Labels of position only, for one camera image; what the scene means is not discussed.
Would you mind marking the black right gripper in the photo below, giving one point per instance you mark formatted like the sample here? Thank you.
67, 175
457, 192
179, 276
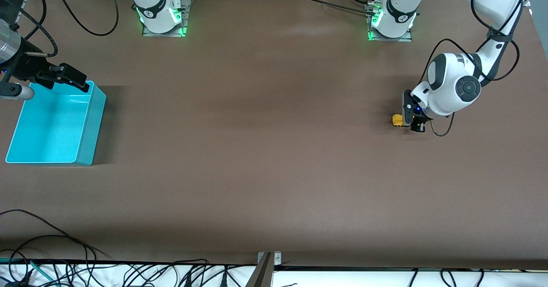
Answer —
26, 69

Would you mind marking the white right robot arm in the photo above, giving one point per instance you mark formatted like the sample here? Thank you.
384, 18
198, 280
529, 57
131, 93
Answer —
154, 8

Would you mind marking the grey metal stand post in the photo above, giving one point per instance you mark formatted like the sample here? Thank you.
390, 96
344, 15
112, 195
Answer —
262, 274

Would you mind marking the metal table edge bracket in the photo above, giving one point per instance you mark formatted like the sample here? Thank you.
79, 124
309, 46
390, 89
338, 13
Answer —
277, 258

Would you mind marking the yellow beetle toy car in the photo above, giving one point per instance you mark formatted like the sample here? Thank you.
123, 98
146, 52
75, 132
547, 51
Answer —
397, 120

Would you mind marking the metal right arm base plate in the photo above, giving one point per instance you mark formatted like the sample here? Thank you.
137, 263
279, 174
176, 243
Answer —
165, 33

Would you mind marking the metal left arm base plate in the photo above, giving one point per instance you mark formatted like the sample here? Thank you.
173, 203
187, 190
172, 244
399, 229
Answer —
389, 39

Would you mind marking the turquoise plastic bin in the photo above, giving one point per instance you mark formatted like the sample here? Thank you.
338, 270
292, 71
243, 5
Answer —
51, 128

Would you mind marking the brown table cover sheet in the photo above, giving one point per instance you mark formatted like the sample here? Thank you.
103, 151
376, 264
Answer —
274, 150

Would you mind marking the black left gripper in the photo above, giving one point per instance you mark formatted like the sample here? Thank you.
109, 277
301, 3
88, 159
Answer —
419, 125

